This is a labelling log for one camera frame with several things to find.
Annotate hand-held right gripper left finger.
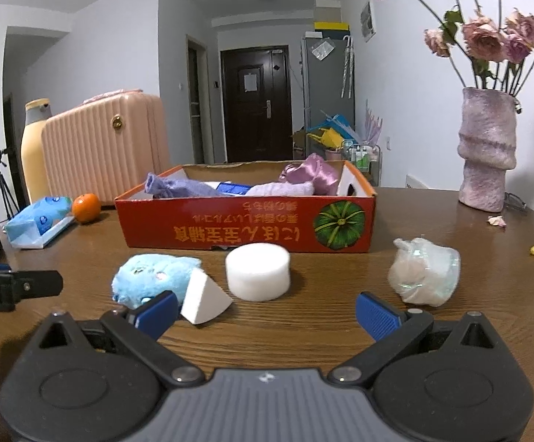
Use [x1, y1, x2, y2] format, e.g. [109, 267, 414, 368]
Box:
[30, 290, 205, 386]

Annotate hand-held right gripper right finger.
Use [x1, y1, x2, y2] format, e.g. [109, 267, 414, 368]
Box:
[327, 292, 500, 386]

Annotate blue plush toy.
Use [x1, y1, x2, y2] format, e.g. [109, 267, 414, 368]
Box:
[112, 254, 202, 309]

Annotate white foam wedge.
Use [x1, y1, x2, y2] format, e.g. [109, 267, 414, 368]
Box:
[180, 269, 235, 325]

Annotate white foam cylinder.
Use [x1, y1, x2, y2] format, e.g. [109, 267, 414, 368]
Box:
[225, 243, 291, 303]

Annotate red cardboard box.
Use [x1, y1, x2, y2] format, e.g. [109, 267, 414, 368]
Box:
[114, 160, 377, 254]

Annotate purple burlap drawstring pouch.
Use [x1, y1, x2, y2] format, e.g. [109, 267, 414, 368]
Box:
[145, 173, 222, 199]

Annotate blue tissue packet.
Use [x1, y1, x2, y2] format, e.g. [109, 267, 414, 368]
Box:
[216, 182, 252, 196]

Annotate purple satin scrunchie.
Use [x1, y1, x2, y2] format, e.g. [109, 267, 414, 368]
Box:
[279, 153, 344, 195]

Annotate purple fluffy headband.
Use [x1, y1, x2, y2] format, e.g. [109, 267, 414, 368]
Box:
[247, 182, 315, 198]

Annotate blue wet wipes pack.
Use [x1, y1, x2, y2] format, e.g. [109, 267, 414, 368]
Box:
[3, 196, 77, 250]

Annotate black tripod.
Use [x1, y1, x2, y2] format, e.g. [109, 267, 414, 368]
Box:
[0, 148, 20, 229]

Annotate tangerine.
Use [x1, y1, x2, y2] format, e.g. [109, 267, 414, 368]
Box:
[71, 193, 101, 224]

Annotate yellow thermos jug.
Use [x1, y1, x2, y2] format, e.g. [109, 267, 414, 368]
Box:
[21, 98, 54, 204]

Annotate pink ribbed suitcase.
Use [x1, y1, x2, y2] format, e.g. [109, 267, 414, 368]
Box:
[41, 88, 166, 206]

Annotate cart with bottles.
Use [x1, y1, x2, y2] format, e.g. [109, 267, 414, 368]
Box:
[341, 143, 382, 185]

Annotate yellow and blue bags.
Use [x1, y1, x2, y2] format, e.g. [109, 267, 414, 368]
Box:
[306, 113, 362, 151]

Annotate brown cardboard box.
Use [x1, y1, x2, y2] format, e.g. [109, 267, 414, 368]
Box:
[292, 130, 312, 160]

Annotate purple ceramic vase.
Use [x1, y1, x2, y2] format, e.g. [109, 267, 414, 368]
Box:
[458, 87, 519, 213]

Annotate dark entrance door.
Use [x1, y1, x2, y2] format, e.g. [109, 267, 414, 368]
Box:
[221, 46, 294, 163]

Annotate grey interior door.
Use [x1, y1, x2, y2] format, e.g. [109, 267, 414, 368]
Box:
[186, 34, 208, 165]

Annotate grey fridge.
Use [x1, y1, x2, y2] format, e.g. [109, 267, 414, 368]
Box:
[301, 37, 355, 141]

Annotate hanging folded umbrella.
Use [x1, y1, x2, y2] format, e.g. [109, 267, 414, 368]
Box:
[342, 35, 355, 99]

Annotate clear plastic pouch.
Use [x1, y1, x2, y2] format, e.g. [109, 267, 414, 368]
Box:
[310, 41, 335, 62]

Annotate bunch of dried pink roses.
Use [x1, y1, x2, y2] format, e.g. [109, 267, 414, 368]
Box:
[365, 0, 534, 102]

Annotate black cable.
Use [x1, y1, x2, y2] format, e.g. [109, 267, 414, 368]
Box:
[505, 192, 528, 213]

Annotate purple wall decoration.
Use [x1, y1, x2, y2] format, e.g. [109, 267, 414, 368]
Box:
[363, 99, 383, 146]

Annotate wall electrical panel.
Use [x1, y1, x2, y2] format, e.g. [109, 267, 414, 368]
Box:
[360, 1, 377, 43]

